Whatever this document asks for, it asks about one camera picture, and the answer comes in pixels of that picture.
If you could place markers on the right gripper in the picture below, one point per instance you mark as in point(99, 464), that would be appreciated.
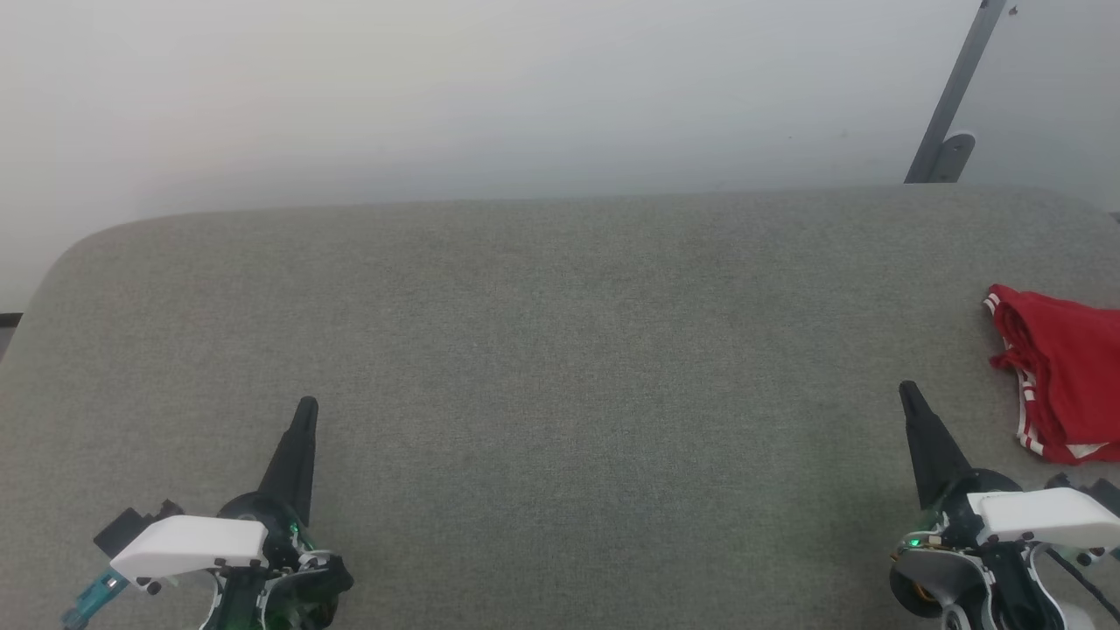
point(971, 577)

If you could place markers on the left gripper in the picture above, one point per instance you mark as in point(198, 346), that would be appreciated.
point(293, 591)

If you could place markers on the red shirt with white stripes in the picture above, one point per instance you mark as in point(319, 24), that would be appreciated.
point(1072, 367)

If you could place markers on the black right wrist connector box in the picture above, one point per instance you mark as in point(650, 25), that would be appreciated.
point(1104, 494)

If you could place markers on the black wrist connector box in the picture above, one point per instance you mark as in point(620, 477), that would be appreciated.
point(127, 525)
point(1104, 494)

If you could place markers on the black left wrist connector box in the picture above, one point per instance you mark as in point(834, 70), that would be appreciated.
point(127, 525)

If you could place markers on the grey fabric sofa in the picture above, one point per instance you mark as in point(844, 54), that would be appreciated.
point(560, 376)

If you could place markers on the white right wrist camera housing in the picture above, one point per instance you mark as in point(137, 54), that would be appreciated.
point(1046, 516)

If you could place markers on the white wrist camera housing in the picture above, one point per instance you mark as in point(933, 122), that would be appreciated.
point(1046, 516)
point(192, 542)

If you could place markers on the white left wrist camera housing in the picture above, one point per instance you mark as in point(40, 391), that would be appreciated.
point(192, 542)

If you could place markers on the grey metal pole with bracket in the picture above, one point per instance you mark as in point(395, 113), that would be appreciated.
point(955, 87)

